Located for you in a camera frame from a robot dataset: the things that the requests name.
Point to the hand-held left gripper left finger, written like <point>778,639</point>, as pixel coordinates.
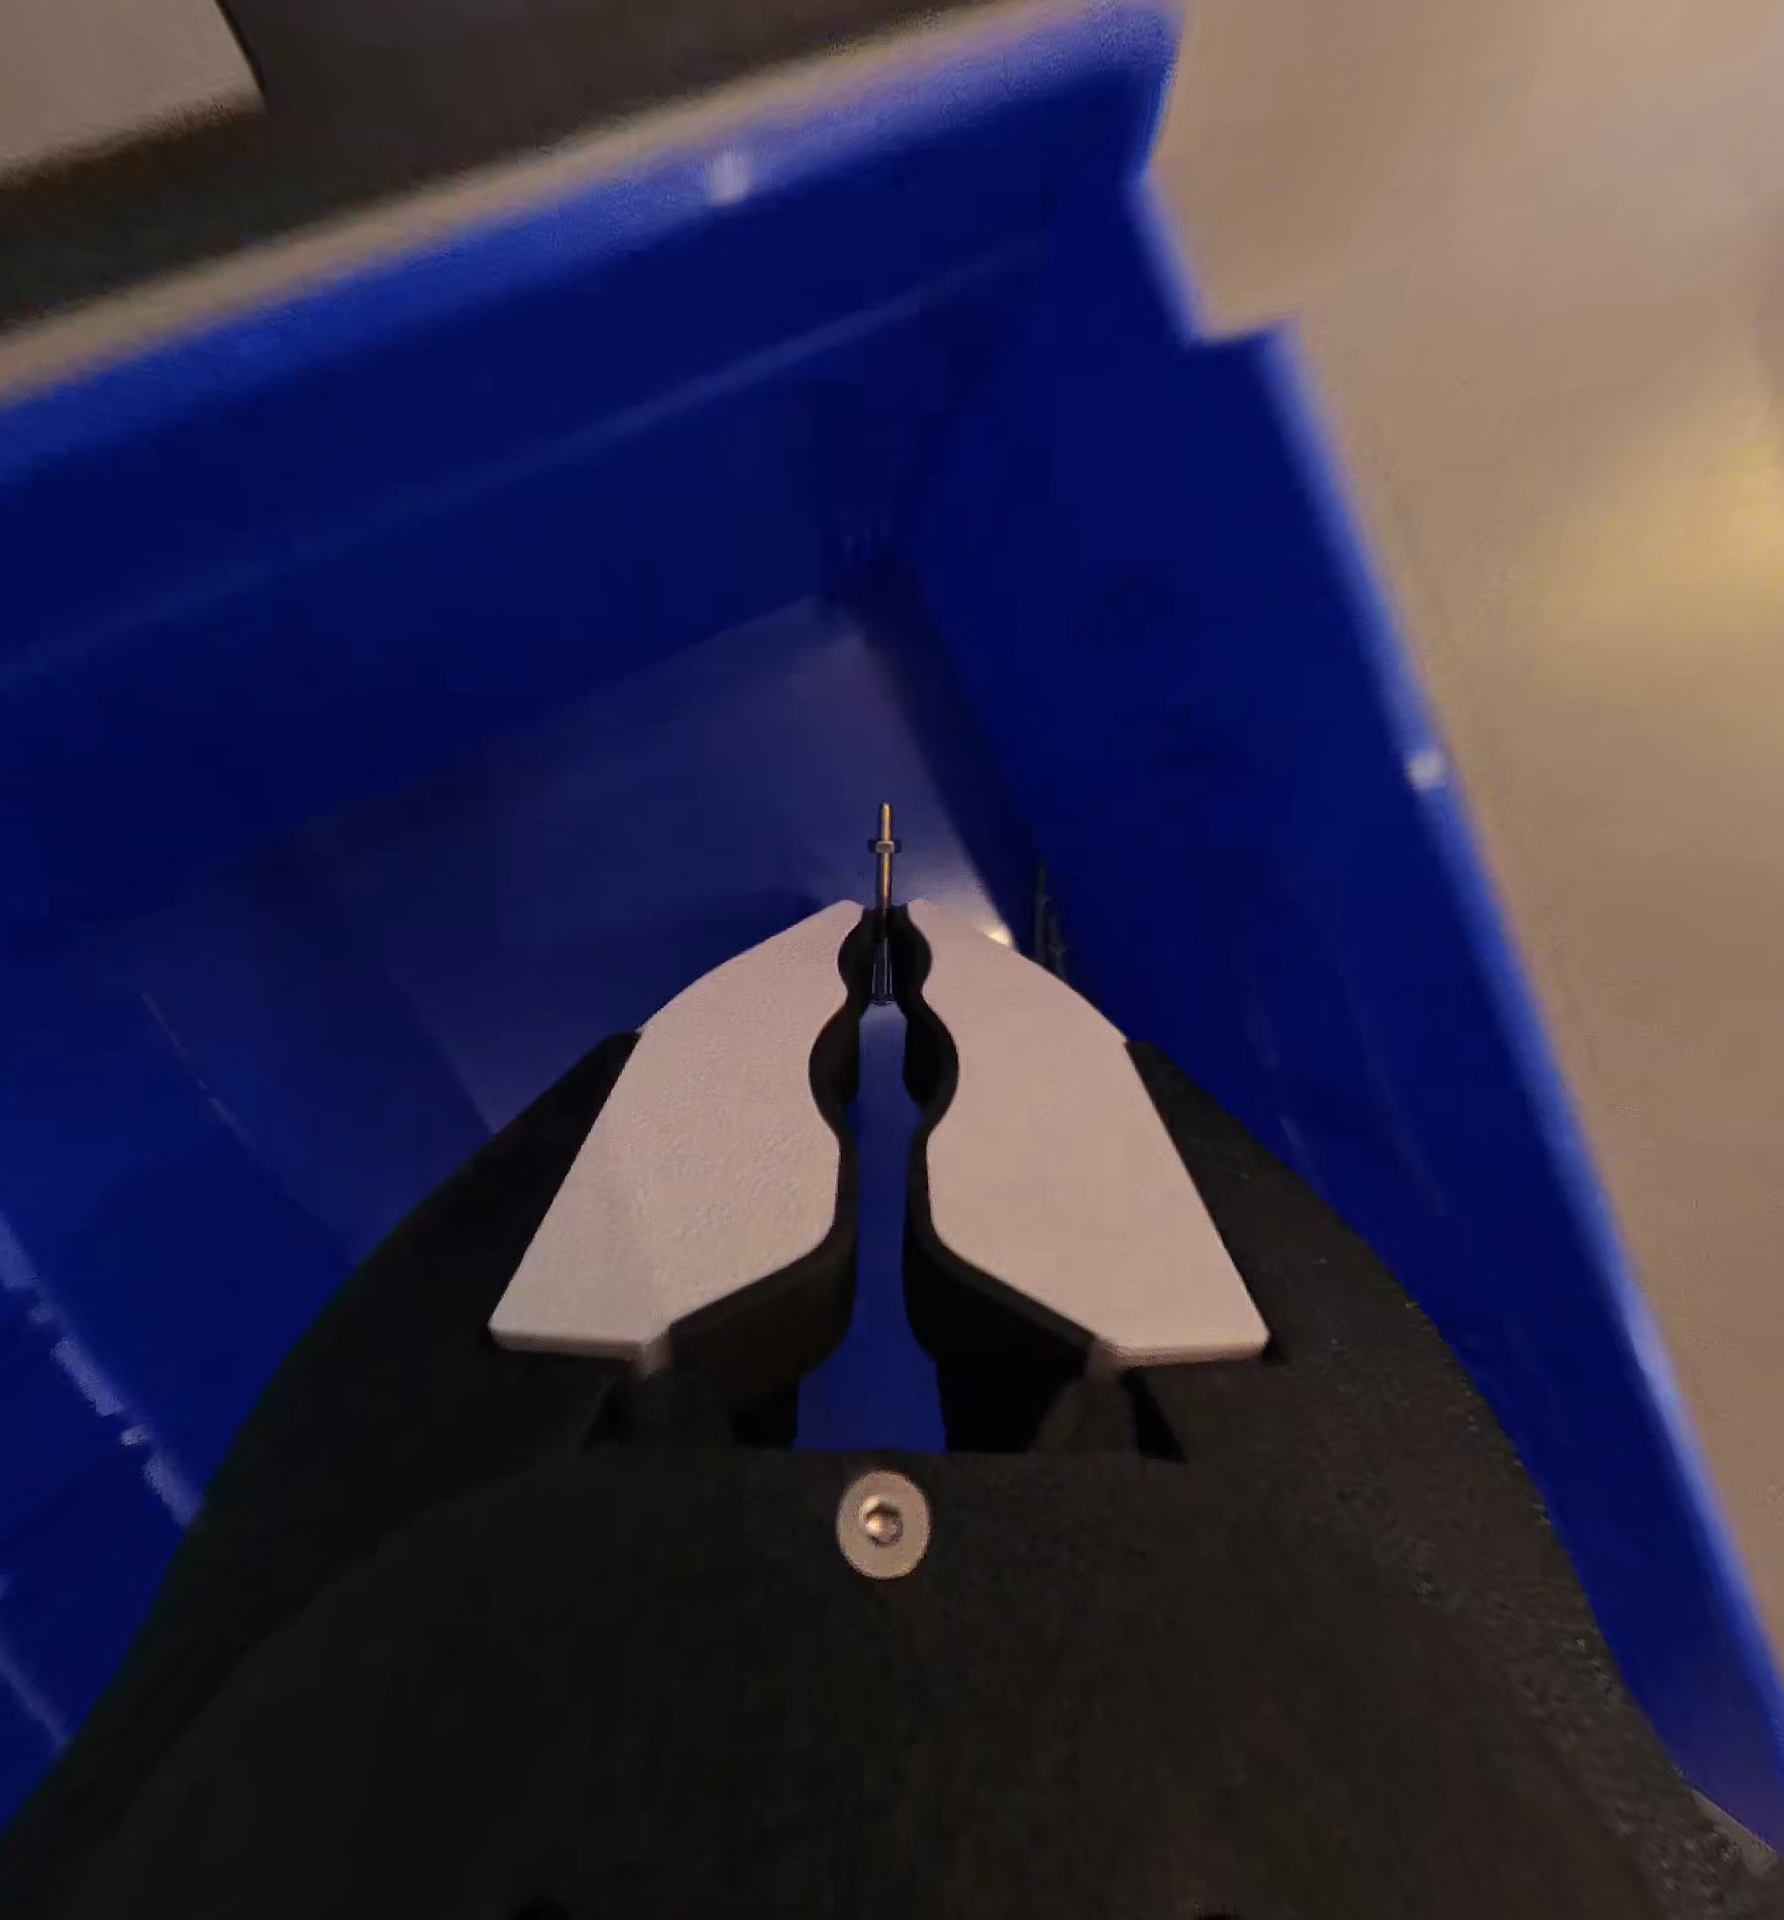
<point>683,1185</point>

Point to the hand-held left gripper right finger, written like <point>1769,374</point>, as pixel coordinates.
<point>1072,1185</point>

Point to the small metal bolt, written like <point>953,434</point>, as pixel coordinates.
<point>884,885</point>

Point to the blue plastic bin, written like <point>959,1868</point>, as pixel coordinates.
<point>382,601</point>

